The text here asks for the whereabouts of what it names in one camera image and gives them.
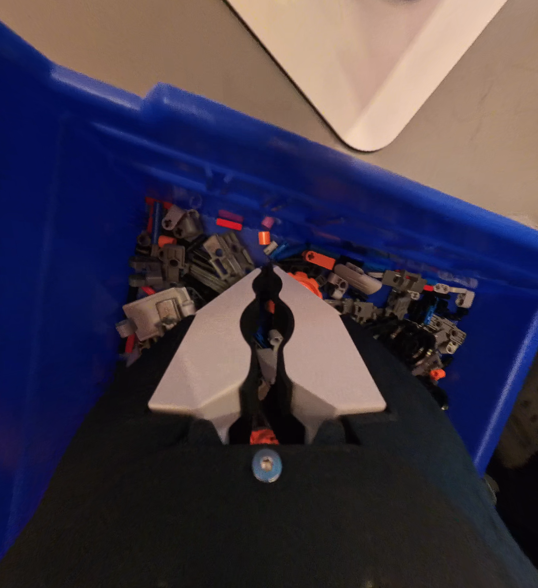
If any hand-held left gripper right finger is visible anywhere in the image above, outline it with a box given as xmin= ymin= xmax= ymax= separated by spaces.
xmin=269 ymin=267 xmax=386 ymax=444

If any blue plastic bin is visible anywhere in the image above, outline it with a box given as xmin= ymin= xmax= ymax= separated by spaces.
xmin=0 ymin=9 xmax=538 ymax=570

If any black perforated pad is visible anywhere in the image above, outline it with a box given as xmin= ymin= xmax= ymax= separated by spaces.
xmin=485 ymin=308 xmax=538 ymax=515

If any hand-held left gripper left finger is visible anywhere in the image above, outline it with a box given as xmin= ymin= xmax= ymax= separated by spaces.
xmin=148 ymin=267 xmax=268 ymax=444

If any pile of toy building pieces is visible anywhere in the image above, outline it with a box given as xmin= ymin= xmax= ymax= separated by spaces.
xmin=115 ymin=189 xmax=478 ymax=385

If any white stand base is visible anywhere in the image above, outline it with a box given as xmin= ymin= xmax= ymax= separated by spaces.
xmin=225 ymin=0 xmax=508 ymax=153

